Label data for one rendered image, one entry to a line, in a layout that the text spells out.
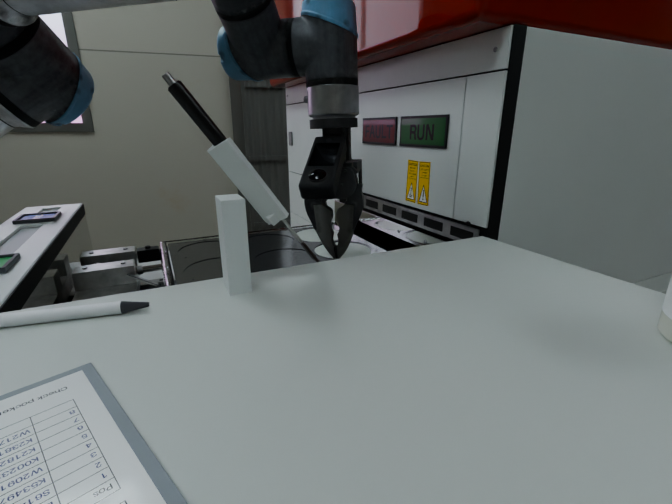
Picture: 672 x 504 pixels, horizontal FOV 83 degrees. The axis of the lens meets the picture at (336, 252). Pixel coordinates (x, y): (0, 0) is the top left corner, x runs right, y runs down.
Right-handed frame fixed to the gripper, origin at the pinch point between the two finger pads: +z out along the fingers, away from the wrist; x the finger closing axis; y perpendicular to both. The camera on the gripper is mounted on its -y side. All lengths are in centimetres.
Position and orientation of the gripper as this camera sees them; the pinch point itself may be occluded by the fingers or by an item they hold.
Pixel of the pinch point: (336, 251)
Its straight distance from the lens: 60.0
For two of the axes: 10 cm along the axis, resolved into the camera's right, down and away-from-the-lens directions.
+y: 1.8, -3.0, 9.4
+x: -9.8, -0.2, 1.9
